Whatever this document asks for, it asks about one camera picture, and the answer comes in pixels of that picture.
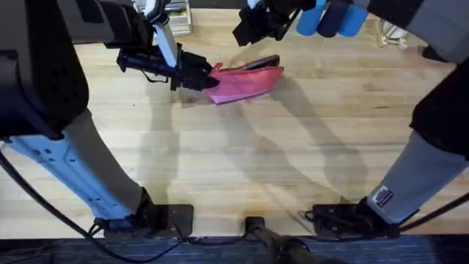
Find light blue cylinder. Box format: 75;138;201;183
295;0;327;37
336;4;369;38

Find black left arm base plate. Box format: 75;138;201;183
144;203;195;238

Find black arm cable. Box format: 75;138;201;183
398;192;469;232
0;152;188;264

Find clear plastic item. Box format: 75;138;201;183
376;18;410;51

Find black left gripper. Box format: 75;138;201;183
116;43;221;92

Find stacked boxes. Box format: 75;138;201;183
133;0;194;37

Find black rail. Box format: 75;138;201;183
0;234;469;264

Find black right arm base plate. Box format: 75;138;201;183
304;203;371;238

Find black camera stand pole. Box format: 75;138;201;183
244;216;349;264

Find dark blue cylinder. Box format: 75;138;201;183
316;0;351;39

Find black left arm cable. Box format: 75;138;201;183
0;152;188;264

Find pink soft zip bag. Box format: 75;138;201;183
202;54;286;106

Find left wrist upright plate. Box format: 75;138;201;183
154;21;181;69

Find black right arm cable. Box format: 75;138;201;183
398;192;469;232

